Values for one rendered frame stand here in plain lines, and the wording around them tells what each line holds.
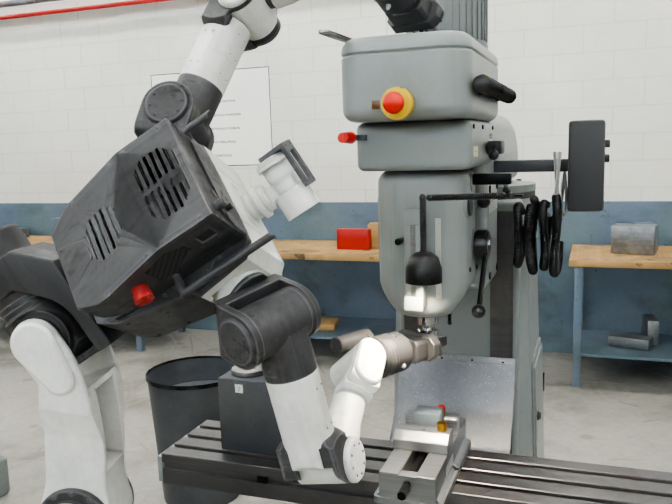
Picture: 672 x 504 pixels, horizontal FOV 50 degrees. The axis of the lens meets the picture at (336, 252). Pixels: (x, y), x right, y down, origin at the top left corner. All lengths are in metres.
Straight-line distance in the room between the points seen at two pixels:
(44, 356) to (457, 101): 0.86
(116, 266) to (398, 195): 0.63
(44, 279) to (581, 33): 4.94
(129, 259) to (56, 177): 6.51
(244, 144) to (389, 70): 5.11
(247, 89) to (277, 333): 5.40
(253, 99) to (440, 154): 5.03
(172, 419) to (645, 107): 4.00
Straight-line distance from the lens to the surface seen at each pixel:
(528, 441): 2.13
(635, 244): 5.27
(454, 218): 1.51
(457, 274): 1.53
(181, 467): 1.90
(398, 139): 1.47
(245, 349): 1.11
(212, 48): 1.42
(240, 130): 6.46
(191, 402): 3.39
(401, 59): 1.38
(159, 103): 1.33
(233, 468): 1.81
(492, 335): 2.00
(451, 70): 1.37
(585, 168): 1.75
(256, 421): 1.80
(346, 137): 1.36
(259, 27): 1.48
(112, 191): 1.19
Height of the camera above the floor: 1.69
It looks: 9 degrees down
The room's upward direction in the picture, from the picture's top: 2 degrees counter-clockwise
